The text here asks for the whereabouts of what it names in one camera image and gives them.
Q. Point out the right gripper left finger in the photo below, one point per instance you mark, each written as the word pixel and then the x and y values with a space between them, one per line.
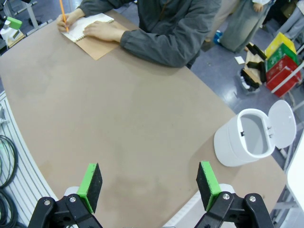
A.
pixel 91 190

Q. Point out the white ribbed mounting platform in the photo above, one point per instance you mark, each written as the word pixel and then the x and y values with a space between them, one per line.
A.
pixel 23 166

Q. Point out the yellow pencil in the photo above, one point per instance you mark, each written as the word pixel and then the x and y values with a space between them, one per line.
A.
pixel 63 15

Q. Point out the white lidded trash bin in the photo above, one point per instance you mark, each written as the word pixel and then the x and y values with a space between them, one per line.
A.
pixel 228 145

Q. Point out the person's left forearm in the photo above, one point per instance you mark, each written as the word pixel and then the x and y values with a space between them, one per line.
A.
pixel 161 50

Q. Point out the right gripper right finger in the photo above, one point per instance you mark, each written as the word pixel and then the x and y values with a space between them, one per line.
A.
pixel 207 187

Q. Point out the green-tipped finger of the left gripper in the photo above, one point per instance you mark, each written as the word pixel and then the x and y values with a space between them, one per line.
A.
pixel 14 23

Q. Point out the person's left hand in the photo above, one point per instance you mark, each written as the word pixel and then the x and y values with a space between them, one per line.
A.
pixel 103 31

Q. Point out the small white card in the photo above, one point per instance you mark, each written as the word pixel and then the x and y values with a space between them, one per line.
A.
pixel 239 59

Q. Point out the yellow recycling bin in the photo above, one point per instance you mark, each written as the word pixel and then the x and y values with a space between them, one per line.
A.
pixel 276 44

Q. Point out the person's right hand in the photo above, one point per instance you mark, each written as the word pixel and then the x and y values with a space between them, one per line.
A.
pixel 69 20

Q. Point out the spiral notebook brown cover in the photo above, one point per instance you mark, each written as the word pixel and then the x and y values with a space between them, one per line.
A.
pixel 99 50

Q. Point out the white desk leg frame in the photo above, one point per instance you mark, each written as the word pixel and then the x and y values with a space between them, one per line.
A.
pixel 31 12

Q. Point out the red recycling bin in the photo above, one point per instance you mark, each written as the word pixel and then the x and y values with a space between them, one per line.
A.
pixel 282 80

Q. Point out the green recycling bin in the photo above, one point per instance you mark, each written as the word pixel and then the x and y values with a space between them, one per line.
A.
pixel 278 59

